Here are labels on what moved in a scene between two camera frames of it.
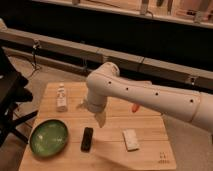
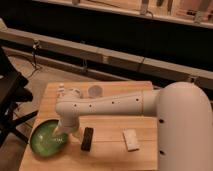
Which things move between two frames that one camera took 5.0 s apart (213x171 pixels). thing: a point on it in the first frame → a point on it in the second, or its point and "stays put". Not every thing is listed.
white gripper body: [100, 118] → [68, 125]
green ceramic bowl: [48, 137] stays put
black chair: [12, 93] stays put
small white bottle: [61, 99] stays put
